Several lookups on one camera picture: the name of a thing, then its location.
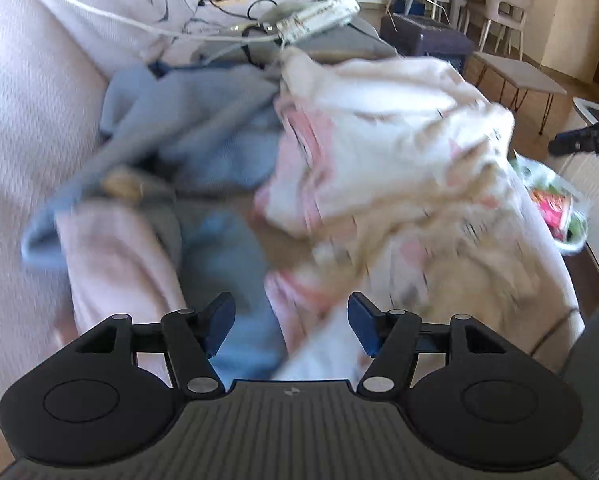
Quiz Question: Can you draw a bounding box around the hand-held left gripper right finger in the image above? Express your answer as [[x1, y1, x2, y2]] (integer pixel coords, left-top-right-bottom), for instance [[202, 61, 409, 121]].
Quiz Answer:
[[347, 291, 515, 396]]

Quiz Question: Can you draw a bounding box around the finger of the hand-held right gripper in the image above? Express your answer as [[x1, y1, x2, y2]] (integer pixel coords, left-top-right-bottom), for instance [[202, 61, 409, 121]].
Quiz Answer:
[[548, 119, 599, 157]]

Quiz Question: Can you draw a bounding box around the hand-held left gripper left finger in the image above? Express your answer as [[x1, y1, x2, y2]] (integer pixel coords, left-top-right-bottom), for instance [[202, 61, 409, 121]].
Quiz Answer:
[[74, 291, 237, 396]]

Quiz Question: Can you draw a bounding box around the printed cream pajama top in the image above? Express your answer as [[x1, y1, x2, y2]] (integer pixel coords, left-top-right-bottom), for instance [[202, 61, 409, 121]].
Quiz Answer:
[[253, 75, 580, 381]]

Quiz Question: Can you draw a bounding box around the white ribbed cabinet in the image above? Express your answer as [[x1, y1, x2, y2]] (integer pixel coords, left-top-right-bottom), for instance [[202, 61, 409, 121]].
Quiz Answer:
[[572, 95, 599, 131]]

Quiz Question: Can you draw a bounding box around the plastic bag of snacks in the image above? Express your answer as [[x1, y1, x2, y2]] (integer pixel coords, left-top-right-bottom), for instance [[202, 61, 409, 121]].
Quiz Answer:
[[509, 152, 593, 256]]

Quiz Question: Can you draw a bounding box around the grey hairpin-leg coffee table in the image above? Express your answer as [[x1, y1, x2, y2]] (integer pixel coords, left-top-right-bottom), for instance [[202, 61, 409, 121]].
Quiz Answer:
[[472, 51, 569, 133]]

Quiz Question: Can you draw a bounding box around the dark grey garment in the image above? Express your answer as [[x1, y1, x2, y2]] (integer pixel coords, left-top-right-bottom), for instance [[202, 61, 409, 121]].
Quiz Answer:
[[139, 185, 185, 281]]

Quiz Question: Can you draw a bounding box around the pink garment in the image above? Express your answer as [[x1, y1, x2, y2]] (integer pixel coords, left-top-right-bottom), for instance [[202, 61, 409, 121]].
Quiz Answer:
[[54, 200, 185, 376]]

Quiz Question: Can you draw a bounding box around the dark purple heater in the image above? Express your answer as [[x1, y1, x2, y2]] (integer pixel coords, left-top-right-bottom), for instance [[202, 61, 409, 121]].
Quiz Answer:
[[379, 12, 475, 73]]

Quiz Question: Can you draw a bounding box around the light blue knit sweater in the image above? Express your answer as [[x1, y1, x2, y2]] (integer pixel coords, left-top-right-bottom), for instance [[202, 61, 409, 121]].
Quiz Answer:
[[22, 195, 80, 271]]

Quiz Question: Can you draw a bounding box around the person's grey trousers leg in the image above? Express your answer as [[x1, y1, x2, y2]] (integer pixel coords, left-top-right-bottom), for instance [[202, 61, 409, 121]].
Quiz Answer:
[[557, 295, 599, 480]]

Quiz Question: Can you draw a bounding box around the grey cushion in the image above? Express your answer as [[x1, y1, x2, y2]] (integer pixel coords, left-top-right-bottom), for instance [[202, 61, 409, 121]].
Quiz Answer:
[[194, 15, 397, 68]]

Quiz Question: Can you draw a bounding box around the dark blue garment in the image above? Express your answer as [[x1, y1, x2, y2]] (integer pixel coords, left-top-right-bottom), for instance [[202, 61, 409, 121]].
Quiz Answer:
[[146, 59, 260, 78]]

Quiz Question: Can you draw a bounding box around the white power strip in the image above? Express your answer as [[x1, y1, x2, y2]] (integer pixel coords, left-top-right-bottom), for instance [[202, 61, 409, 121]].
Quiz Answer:
[[274, 0, 361, 46]]

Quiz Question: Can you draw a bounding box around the white cable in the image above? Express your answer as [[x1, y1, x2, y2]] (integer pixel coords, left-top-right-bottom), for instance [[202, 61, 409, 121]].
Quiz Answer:
[[0, 0, 285, 43]]

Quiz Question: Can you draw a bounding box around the black power cable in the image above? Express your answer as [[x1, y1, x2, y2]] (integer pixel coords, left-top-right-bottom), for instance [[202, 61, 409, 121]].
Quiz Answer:
[[194, 0, 320, 21]]

